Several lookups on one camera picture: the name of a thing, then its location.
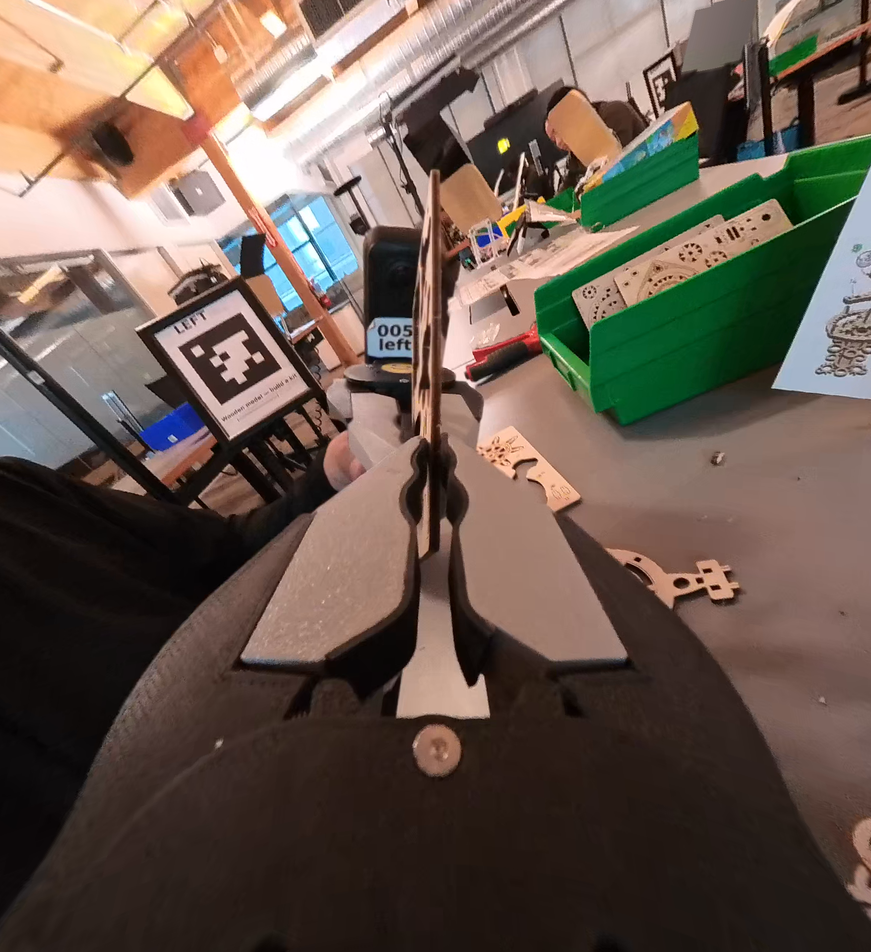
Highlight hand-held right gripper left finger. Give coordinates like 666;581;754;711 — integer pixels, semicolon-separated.
239;436;438;699

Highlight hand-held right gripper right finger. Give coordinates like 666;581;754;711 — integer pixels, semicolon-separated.
441;435;631;687

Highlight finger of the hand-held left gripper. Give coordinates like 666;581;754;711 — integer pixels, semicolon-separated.
439;387;487;450
327;378;412;477

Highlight laser-cut wooden parts sheet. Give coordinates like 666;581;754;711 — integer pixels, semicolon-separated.
614;198;795;306
409;170;449;560
571;214;728;330

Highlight person's left forearm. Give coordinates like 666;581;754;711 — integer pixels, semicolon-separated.
71;460;341;589

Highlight person's left hand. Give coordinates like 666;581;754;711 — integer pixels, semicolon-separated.
322;430;368;495

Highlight red black pliers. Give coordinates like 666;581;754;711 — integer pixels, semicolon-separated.
464;326;548;382

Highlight small wooden sheet offcut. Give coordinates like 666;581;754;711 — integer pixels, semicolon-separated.
478;426;583;513

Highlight black sign easel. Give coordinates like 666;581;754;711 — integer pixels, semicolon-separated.
212;402;336;508

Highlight round wooden gear assembly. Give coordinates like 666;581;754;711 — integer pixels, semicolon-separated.
605;548;741;611

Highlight framed black-white marker sign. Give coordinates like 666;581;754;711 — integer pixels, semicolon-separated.
136;277;326;449

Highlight white printed papers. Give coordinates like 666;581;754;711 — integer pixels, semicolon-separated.
456;222;639;307

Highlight blue storage crate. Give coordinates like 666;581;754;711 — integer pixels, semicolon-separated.
140;402;207;452

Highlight large green plastic bin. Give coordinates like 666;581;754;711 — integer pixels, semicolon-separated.
534;132;871;427

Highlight small green plastic bin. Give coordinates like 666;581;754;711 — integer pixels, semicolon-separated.
579;132;702;230

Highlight colourful cardboard box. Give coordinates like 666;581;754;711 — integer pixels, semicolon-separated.
598;102;700;184

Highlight small marker sign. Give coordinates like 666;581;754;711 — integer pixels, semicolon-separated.
642;51;681;114

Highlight person's black clothed body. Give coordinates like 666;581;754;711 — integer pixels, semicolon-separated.
0;454;258;952

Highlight assembly instruction leaflet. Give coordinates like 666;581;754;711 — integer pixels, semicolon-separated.
772;74;871;408

